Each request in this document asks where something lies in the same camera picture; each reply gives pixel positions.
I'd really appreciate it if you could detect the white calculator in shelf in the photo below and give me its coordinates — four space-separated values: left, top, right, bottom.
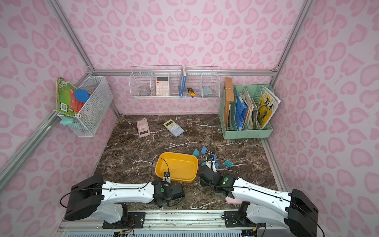
156 76 170 96

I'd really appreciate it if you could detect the blue binder clip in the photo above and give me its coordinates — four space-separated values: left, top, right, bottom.
200 146 207 155
206 154 219 170

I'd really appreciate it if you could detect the blue round lid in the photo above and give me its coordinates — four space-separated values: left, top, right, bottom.
74 89 90 103

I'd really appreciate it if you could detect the yellow magazine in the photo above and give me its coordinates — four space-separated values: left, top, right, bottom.
258 86 281 129

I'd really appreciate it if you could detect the white wire wall shelf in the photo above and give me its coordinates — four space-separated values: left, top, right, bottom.
129 65 220 99

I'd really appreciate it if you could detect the yellow plastic storage box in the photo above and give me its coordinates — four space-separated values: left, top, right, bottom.
155 152 198 183

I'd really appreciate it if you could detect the white wire wall basket left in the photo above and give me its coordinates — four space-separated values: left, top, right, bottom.
58 76 113 138

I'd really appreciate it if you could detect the blue book in shelf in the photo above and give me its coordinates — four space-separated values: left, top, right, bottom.
178 65 187 98

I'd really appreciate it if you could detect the green card package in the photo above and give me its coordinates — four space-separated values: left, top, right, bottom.
56 77 78 116

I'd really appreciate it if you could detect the light blue cup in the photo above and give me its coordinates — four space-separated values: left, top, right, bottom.
202 86 213 97

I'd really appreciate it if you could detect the clear glass bowl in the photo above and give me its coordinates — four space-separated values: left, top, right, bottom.
138 86 151 96

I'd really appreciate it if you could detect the yellow black toy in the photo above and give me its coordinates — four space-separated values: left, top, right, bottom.
187 87 196 98

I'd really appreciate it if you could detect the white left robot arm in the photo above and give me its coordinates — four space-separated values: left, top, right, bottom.
64 175 185 225

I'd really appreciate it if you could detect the brown clipboard folder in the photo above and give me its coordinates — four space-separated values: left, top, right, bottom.
224 77 235 130

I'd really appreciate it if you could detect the pink plastic box lid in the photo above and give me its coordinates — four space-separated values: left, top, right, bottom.
225 197 243 205

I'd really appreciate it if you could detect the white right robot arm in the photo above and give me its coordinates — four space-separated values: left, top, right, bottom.
197 166 320 237

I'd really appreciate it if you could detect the blue yellow calculator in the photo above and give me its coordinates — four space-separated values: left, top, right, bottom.
163 119 185 137

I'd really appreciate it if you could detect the aluminium front rail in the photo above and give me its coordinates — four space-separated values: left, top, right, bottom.
56 209 292 237

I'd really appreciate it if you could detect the pink calculator on table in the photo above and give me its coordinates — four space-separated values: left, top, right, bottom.
136 118 151 138

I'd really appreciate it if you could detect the blue folder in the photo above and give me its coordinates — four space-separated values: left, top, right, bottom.
235 93 248 131

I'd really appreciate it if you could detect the green file organizer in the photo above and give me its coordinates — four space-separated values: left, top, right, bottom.
219 85 273 140

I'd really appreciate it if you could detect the mint green sponge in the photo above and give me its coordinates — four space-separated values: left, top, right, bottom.
60 116 80 128

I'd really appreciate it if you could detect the teal binder clip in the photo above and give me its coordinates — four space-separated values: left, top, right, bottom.
224 160 234 168
192 149 199 157

